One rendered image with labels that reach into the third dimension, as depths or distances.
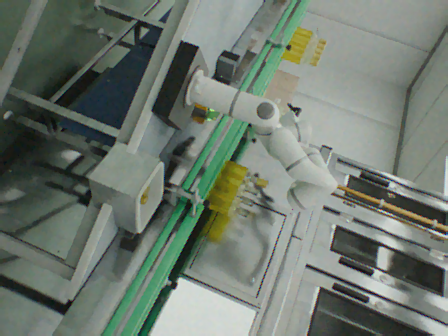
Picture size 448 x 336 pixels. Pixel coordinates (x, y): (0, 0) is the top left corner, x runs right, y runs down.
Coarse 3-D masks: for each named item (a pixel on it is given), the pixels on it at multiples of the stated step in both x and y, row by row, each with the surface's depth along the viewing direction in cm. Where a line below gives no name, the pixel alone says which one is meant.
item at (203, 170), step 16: (304, 0) 249; (288, 16) 236; (288, 32) 226; (272, 48) 215; (256, 64) 205; (272, 64) 206; (256, 80) 197; (224, 128) 176; (208, 144) 169; (224, 144) 170; (208, 160) 164; (192, 176) 158; (208, 176) 159
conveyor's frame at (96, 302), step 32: (288, 0) 243; (256, 32) 218; (192, 128) 170; (160, 160) 158; (192, 160) 160; (160, 224) 152; (128, 256) 143; (96, 288) 135; (64, 320) 127; (96, 320) 129
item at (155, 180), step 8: (160, 168) 138; (152, 176) 131; (160, 176) 141; (144, 184) 129; (152, 184) 146; (160, 184) 145; (152, 192) 150; (160, 192) 148; (136, 200) 126; (152, 200) 150; (160, 200) 151; (136, 208) 129; (144, 208) 148; (152, 208) 148; (136, 216) 133; (144, 216) 146; (136, 224) 137; (144, 224) 144
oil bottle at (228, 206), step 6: (210, 192) 168; (216, 192) 168; (210, 198) 166; (216, 198) 166; (222, 198) 167; (228, 198) 167; (210, 204) 167; (216, 204) 166; (222, 204) 165; (228, 204) 165; (234, 204) 166; (216, 210) 168; (222, 210) 167; (228, 210) 165; (234, 210) 165
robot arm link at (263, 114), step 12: (240, 96) 139; (252, 96) 140; (240, 108) 139; (252, 108) 138; (264, 108) 137; (276, 108) 138; (240, 120) 143; (252, 120) 139; (264, 120) 137; (276, 120) 139; (264, 132) 146
